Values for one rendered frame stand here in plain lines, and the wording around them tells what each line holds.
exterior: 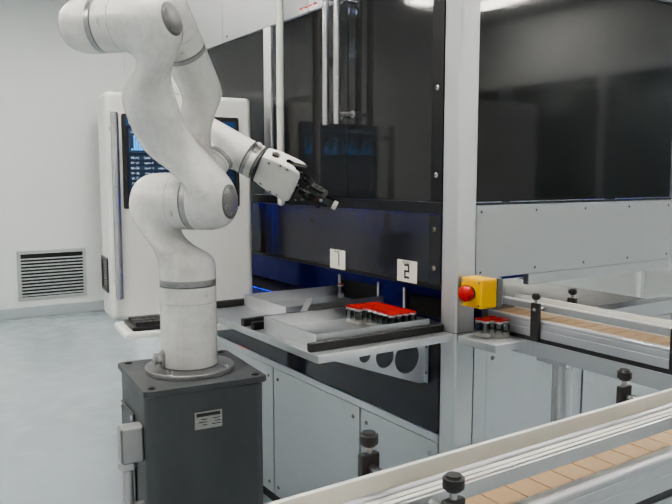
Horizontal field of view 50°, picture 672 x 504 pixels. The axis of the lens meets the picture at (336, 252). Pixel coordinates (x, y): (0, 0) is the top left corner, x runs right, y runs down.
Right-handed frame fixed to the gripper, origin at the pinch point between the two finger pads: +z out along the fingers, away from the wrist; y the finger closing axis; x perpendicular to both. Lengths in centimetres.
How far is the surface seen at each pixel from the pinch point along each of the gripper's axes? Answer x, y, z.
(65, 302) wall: -247, 463, -193
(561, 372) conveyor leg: 3, 9, 72
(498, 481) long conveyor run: 83, -46, 38
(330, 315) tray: -4.1, 38.2, 17.3
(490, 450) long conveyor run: 76, -42, 38
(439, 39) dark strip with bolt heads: -42, -29, 7
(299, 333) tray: 18.7, 24.4, 12.3
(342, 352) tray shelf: 23.2, 17.5, 22.9
